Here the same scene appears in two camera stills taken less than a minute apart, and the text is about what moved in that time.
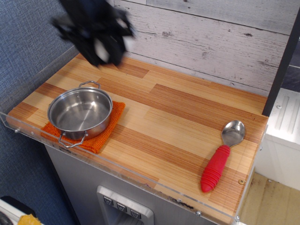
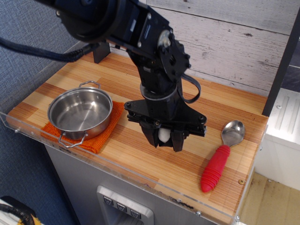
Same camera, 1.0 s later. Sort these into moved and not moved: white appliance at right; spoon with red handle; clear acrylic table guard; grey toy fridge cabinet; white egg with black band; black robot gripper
Moved: white egg with black band; black robot gripper
Not moved: grey toy fridge cabinet; spoon with red handle; white appliance at right; clear acrylic table guard
